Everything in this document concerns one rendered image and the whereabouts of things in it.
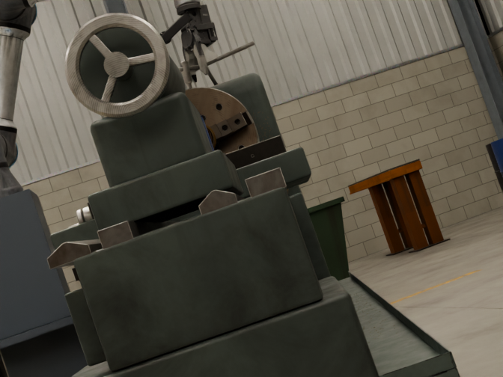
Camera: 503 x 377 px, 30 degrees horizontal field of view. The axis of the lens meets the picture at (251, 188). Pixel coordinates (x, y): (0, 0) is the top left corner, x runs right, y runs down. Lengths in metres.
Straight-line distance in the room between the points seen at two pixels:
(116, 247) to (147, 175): 0.12
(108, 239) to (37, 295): 1.25
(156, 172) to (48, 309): 1.24
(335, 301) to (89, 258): 0.33
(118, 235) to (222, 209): 0.14
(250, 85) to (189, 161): 1.49
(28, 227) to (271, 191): 1.35
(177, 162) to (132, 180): 0.08
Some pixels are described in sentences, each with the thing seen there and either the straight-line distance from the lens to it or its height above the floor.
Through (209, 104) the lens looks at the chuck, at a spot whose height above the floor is 1.18.
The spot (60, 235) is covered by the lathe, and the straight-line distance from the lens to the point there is 1.89.
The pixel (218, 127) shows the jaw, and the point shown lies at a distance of 2.56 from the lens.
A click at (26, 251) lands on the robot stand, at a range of 2.52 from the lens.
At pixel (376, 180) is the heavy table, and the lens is 11.38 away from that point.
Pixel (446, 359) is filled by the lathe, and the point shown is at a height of 0.55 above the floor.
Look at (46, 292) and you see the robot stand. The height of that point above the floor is 0.83.
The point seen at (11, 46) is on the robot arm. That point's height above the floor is 1.52.
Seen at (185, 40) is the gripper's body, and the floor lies 1.38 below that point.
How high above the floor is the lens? 0.79
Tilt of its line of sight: 3 degrees up
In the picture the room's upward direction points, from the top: 19 degrees counter-clockwise
